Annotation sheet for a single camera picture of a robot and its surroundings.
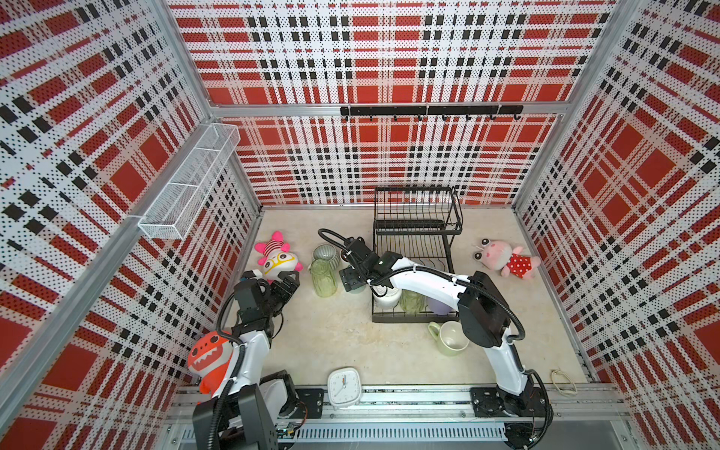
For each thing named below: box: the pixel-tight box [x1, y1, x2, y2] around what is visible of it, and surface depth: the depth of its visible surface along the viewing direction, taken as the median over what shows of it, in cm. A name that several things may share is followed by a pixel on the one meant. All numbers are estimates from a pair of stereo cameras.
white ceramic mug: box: [372, 285, 403, 310], surface depth 85 cm
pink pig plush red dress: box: [472, 238, 542, 280], surface depth 98 cm
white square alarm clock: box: [327, 366, 362, 410], surface depth 76 cm
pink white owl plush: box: [255, 230, 304, 281], surface depth 99 cm
